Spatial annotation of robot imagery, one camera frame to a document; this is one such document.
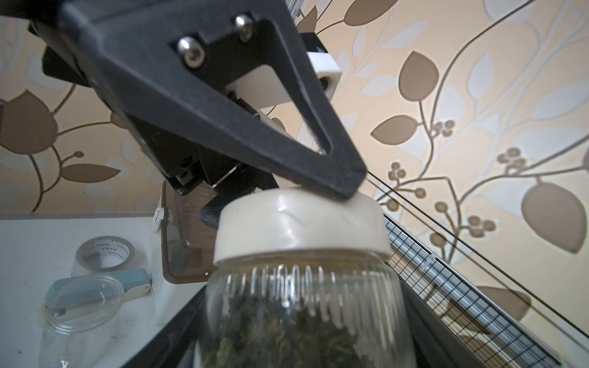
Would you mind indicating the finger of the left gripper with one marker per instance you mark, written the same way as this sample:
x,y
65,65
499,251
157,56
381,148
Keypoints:
x,y
216,42

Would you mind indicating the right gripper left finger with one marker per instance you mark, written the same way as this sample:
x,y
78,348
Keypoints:
x,y
175,345

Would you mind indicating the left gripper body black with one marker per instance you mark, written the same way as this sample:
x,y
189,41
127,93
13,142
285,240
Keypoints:
x,y
148,115

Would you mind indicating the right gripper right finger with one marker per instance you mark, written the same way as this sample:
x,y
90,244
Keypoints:
x,y
435,344

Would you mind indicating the clear jar with tea leaves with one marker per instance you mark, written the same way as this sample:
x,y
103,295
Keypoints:
x,y
79,336

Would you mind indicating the jar with beige lid back-left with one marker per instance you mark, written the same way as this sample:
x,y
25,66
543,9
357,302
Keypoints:
x,y
302,280

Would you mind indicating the brown lidded storage box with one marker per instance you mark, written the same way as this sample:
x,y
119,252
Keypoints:
x,y
186,249

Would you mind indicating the tape roll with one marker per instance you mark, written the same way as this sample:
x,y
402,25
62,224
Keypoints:
x,y
103,254

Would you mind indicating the back wire basket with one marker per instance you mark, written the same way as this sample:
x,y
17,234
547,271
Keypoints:
x,y
501,322

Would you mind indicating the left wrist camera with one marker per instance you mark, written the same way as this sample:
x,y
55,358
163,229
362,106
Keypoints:
x,y
264,87

